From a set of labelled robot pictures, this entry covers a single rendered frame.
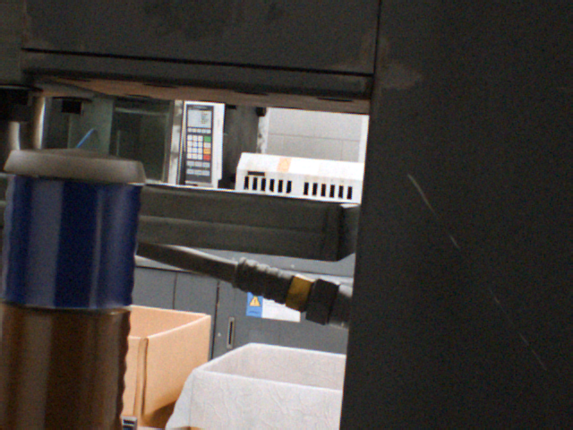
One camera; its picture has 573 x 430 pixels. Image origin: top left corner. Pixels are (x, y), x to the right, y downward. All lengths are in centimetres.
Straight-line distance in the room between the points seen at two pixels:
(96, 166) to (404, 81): 22
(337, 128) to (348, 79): 655
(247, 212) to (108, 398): 22
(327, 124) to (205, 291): 214
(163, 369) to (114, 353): 269
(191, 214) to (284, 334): 465
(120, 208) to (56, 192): 2
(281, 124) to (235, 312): 224
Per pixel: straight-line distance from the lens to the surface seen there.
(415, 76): 48
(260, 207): 51
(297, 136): 714
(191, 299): 527
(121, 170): 30
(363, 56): 48
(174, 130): 525
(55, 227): 29
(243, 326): 521
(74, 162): 29
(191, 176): 515
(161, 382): 299
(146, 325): 344
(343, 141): 702
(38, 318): 30
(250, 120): 582
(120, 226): 30
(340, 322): 62
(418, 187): 48
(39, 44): 52
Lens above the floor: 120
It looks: 3 degrees down
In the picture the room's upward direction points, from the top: 5 degrees clockwise
